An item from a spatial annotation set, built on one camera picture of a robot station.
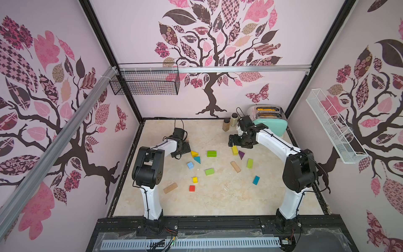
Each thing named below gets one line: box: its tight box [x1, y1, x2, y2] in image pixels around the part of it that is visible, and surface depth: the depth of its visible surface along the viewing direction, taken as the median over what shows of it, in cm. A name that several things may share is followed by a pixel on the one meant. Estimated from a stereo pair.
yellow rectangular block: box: [231, 145, 239, 156], surface depth 102 cm
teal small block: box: [252, 175, 261, 186], surface depth 91 cm
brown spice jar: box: [221, 118, 230, 132], surface depth 112 cm
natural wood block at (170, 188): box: [163, 182, 179, 194], surface depth 87 cm
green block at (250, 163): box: [246, 158, 254, 170], surface depth 97 cm
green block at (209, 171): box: [205, 168, 215, 176], surface depth 94 cm
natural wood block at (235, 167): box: [230, 160, 241, 174], surface depth 97 cm
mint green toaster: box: [248, 104, 289, 137], surface depth 102 cm
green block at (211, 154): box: [207, 150, 217, 158], surface depth 103 cm
